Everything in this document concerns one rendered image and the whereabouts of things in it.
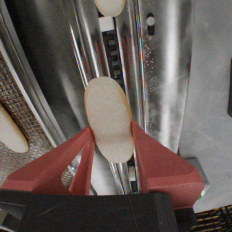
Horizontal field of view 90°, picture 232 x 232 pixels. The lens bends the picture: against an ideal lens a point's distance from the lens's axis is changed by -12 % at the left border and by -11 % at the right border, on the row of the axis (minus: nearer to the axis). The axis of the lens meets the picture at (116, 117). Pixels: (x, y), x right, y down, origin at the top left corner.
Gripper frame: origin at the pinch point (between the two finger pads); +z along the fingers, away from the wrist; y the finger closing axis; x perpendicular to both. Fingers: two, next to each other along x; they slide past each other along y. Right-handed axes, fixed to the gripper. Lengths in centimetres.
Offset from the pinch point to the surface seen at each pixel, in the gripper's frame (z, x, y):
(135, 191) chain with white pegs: 9.5, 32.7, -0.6
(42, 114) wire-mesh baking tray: 4.0, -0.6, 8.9
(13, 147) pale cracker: 2.6, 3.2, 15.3
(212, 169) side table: 11.2, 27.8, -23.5
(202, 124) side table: 11.2, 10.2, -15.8
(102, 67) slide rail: 8.2, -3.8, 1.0
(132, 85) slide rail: 8.2, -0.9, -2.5
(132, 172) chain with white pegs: 7.6, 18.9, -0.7
